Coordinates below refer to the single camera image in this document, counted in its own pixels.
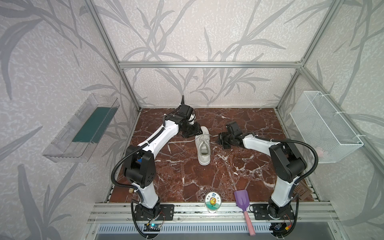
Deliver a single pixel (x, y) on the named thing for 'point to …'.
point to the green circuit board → (152, 227)
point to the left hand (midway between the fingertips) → (202, 128)
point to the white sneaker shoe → (203, 146)
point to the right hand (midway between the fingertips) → (213, 134)
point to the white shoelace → (204, 139)
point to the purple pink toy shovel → (242, 198)
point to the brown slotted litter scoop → (302, 189)
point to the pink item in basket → (320, 154)
